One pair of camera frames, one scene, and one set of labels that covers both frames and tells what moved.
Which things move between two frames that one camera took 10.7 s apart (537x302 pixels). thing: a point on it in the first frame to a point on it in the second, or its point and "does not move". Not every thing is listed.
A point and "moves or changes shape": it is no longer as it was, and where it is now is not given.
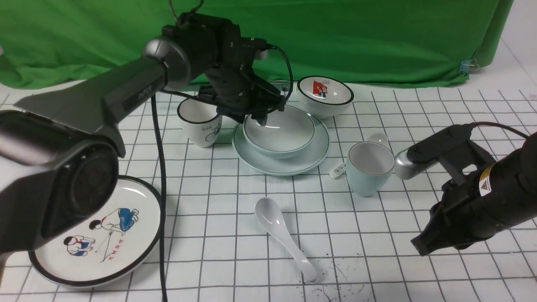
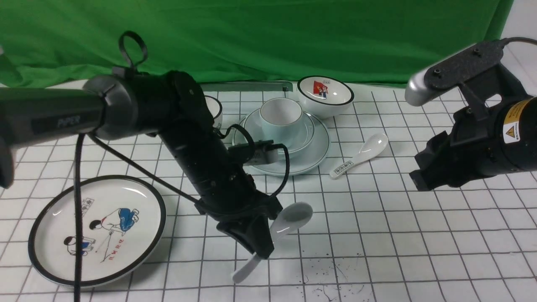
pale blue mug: x=369 y=165 to x=280 y=121
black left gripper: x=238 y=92 to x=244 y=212
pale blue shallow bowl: x=288 y=133 does not move
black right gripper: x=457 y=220 to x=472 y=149
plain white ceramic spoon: x=271 y=215 moves or changes shape
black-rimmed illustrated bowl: x=324 y=97 does not move
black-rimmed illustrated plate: x=113 y=245 does not move
